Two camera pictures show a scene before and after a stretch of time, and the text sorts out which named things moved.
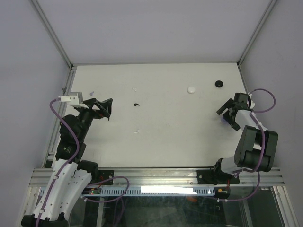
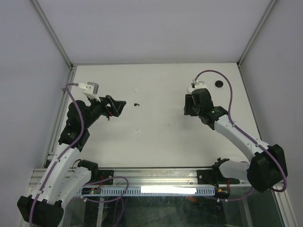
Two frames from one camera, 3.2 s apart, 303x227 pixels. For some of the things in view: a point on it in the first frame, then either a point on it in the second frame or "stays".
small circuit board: [95, 191] stays
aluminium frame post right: [271, 6] stays
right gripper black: [233, 124] to [188, 101]
